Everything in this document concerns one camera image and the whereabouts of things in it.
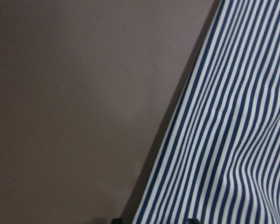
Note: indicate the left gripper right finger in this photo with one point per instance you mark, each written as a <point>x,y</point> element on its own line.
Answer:
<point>192,221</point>

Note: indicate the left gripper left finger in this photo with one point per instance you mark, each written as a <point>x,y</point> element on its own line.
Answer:
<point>117,221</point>

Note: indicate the navy white striped polo shirt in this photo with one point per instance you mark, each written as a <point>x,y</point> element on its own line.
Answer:
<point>219,161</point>

